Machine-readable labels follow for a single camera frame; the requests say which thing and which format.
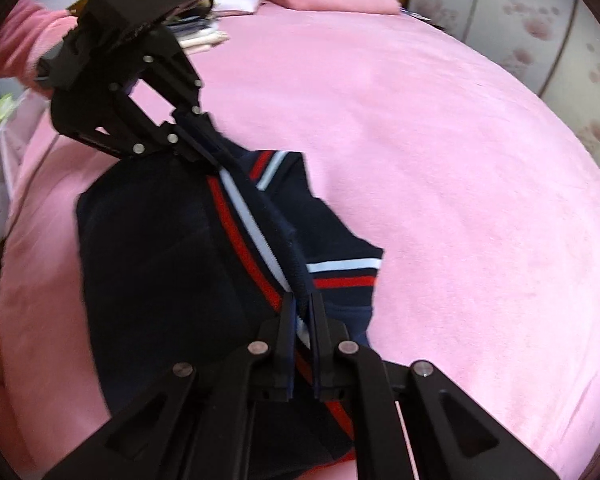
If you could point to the floral sliding wardrobe doors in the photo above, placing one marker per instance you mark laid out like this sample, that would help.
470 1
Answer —
551 46

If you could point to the navy red varsity jacket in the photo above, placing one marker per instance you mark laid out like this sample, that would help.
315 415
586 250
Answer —
184 260

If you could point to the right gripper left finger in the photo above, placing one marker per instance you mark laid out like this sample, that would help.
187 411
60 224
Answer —
194 422

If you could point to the white patterned storage box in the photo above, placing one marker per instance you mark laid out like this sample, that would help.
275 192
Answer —
16 131

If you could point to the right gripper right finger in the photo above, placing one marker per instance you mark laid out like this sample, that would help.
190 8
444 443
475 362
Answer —
412 421

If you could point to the pink fleece bed blanket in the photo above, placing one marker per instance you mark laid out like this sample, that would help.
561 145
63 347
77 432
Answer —
486 205

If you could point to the stack of folded clothes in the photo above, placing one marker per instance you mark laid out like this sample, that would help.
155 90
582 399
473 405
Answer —
198 28

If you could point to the pink trousers of operator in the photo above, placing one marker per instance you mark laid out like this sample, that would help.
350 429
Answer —
29 31

